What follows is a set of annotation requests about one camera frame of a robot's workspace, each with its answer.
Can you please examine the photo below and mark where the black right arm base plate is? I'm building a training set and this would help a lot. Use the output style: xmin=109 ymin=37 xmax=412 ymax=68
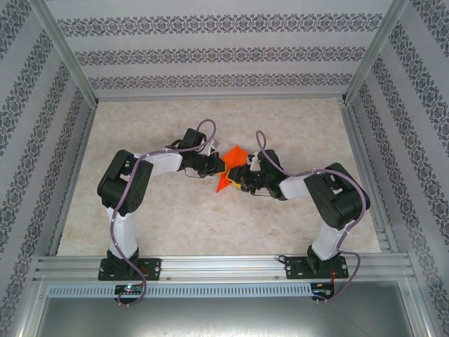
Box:
xmin=286 ymin=255 xmax=350 ymax=281

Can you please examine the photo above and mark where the aluminium frame post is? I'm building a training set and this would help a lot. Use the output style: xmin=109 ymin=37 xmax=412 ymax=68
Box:
xmin=29 ymin=0 xmax=99 ymax=106
xmin=342 ymin=0 xmax=410 ymax=105

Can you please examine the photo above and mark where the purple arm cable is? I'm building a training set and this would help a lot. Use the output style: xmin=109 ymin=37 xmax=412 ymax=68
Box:
xmin=255 ymin=130 xmax=372 ymax=306
xmin=110 ymin=119 xmax=217 ymax=309

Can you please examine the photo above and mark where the grey sheet metal panel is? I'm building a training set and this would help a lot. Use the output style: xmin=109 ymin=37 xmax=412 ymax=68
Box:
xmin=34 ymin=296 xmax=422 ymax=337

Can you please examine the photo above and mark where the orange paper sheet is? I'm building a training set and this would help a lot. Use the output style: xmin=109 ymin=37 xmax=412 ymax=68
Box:
xmin=214 ymin=144 xmax=252 ymax=194

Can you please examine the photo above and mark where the aluminium mounting rail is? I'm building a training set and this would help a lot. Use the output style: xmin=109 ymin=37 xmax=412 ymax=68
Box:
xmin=33 ymin=255 xmax=417 ymax=282

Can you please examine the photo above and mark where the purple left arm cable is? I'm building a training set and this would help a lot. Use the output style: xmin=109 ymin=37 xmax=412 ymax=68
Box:
xmin=110 ymin=119 xmax=217 ymax=309

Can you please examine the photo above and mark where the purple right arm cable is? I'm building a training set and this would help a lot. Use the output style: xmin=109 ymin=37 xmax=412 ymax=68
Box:
xmin=255 ymin=130 xmax=372 ymax=306

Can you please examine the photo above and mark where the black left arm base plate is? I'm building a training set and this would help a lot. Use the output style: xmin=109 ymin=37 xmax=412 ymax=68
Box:
xmin=98 ymin=258 xmax=163 ymax=282

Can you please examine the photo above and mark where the grey slotted cable duct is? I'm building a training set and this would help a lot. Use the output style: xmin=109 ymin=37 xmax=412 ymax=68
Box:
xmin=47 ymin=283 xmax=313 ymax=298

